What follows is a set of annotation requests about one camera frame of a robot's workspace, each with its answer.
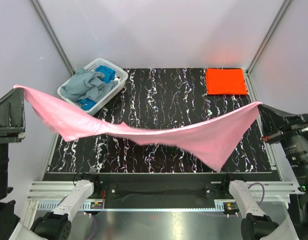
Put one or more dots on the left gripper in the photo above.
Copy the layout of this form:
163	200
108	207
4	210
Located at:
9	115

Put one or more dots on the left aluminium frame post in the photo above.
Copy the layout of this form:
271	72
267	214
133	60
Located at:
52	35

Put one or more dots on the pink t-shirt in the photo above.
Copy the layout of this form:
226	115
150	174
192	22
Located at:
211	141

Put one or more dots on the aluminium frame post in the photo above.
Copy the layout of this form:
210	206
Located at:
270	33
52	35

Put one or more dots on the white slotted cable duct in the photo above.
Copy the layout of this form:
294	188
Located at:
142	206

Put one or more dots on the right aluminium frame post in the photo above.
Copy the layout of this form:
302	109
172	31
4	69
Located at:
270	33

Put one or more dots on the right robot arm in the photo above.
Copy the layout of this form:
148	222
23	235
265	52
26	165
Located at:
257	225

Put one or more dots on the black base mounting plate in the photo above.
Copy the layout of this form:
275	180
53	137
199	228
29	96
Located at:
174	188

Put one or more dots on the folded orange t-shirt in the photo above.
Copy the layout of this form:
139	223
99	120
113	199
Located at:
225	81

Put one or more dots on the blue t-shirt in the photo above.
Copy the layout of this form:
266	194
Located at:
105	82

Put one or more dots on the grey t-shirt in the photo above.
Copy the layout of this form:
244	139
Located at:
78	85

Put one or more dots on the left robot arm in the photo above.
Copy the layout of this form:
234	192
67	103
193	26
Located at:
55	224

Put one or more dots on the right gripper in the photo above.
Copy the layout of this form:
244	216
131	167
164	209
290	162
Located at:
275	120

